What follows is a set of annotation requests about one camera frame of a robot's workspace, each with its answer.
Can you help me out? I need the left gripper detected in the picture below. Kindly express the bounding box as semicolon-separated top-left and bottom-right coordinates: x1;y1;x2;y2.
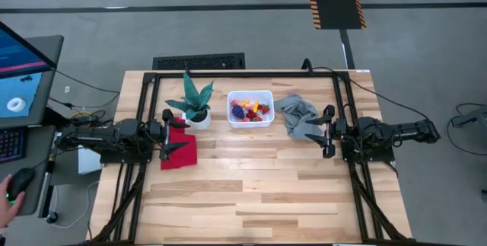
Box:
146;108;191;162

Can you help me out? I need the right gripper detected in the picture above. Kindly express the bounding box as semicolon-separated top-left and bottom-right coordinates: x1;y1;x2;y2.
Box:
305;104;348;159

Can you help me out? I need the red cloth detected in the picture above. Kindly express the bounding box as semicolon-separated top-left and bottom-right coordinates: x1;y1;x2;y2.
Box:
160;116;199;171

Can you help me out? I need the grey crumpled cloth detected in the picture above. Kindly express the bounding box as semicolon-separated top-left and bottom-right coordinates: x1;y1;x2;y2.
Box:
272;93;323;142

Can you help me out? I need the green plant in white pot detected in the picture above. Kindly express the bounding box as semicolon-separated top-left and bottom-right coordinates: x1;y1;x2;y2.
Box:
164;71;215;131

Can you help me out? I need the white perforated plastic basket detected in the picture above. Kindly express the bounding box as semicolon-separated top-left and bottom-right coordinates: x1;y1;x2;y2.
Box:
226;89;275;129

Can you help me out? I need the black keyboard on floor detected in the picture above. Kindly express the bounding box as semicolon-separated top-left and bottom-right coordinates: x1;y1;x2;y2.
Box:
151;52;247;71

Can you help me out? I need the white box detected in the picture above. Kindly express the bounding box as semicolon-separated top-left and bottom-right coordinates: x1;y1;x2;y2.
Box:
78;146;103;175

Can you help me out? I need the black diagonal support bar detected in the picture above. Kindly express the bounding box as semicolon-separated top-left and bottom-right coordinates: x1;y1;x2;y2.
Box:
40;107;72;127

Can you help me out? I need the grey computer cart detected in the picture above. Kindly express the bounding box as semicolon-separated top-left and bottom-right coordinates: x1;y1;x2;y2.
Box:
0;34;65;219

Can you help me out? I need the black floor stand leg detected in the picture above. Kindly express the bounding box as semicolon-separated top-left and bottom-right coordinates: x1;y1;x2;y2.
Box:
450;103;487;129

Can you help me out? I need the black computer mouse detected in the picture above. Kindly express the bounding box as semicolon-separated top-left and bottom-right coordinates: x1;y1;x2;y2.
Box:
6;168;36;201

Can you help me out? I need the computer monitor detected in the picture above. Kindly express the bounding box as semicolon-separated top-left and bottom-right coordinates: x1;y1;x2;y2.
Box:
0;21;59;129

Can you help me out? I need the person's hand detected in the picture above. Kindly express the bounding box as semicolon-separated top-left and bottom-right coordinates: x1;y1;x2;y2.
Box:
0;175;26;228

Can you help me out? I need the black aluminium table frame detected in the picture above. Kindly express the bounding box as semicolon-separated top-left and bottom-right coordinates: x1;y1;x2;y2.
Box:
85;69;414;246

